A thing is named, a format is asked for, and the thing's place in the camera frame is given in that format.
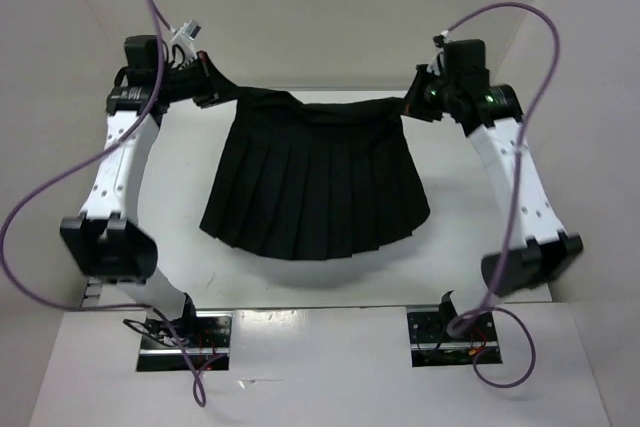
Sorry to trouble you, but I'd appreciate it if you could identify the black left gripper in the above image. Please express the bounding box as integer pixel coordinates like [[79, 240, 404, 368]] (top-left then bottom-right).
[[155, 50, 245, 109]]

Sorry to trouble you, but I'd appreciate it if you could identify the black skirt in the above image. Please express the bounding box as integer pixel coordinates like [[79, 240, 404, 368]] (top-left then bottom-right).
[[199, 88, 431, 261]]

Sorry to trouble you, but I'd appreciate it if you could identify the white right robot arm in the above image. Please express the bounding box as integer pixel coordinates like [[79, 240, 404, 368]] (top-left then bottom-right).
[[404, 64, 584, 340]]

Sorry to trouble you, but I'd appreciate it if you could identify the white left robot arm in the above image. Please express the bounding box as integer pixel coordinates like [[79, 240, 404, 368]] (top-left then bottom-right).
[[60, 45, 236, 347]]

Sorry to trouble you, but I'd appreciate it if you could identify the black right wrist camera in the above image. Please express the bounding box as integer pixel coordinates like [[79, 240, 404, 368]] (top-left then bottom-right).
[[443, 39, 486, 75]]

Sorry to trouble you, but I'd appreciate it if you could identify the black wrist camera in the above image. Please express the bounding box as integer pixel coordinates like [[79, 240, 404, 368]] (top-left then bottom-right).
[[124, 35, 159, 70], [443, 39, 486, 75]]

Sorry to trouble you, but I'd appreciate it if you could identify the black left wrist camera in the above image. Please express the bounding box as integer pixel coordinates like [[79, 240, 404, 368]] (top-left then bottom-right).
[[124, 35, 159, 70]]

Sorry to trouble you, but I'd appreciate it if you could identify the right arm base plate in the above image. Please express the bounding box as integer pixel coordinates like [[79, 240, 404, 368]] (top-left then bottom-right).
[[406, 306, 502, 367]]

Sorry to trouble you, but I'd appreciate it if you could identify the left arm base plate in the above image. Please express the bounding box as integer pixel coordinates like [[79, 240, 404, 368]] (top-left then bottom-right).
[[123, 310, 233, 372]]

